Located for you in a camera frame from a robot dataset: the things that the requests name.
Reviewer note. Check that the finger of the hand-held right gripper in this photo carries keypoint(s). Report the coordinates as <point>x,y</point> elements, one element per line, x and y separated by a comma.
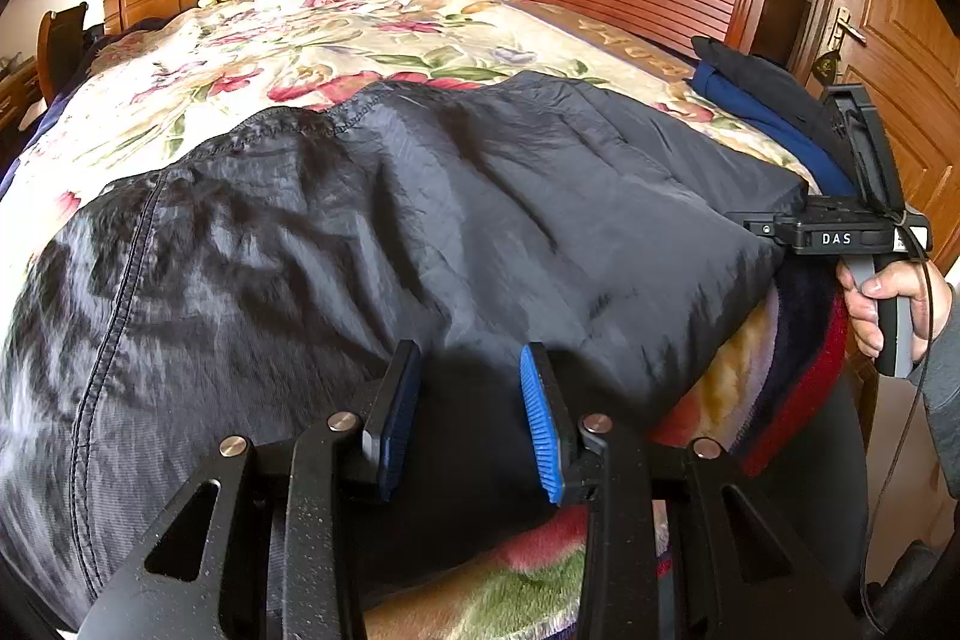
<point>761,227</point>

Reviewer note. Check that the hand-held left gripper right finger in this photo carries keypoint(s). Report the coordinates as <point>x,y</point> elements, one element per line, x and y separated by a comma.
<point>544,430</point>

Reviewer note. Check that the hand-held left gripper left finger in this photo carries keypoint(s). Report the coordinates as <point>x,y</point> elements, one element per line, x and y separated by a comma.
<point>394,430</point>

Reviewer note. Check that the dark navy jacket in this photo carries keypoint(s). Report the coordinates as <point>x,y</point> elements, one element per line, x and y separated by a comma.
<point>375,235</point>

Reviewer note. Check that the person's right forearm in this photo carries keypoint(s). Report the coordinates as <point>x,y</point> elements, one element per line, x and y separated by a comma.
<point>945,400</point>

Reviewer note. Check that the person's right hand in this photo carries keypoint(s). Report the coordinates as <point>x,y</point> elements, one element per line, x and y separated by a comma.
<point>866,310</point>

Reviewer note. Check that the blue folded garment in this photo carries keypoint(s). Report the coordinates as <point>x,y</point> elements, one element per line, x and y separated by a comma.
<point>765,115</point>

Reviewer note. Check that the wooden door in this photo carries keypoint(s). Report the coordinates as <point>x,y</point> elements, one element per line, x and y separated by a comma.
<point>900,108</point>

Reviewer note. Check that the black folded garment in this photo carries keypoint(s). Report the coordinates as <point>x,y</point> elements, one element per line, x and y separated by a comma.
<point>757,74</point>

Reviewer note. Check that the dark hanging tag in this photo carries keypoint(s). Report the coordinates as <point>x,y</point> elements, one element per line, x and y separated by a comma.
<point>825,69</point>

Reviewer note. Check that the floral blanket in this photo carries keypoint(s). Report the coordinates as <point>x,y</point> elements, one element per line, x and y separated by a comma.
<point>300,33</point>

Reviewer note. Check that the wooden desk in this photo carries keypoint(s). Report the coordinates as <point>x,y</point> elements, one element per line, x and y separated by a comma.
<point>19,93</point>

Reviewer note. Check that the wooden chair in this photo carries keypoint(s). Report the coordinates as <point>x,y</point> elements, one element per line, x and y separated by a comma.
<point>64,48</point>

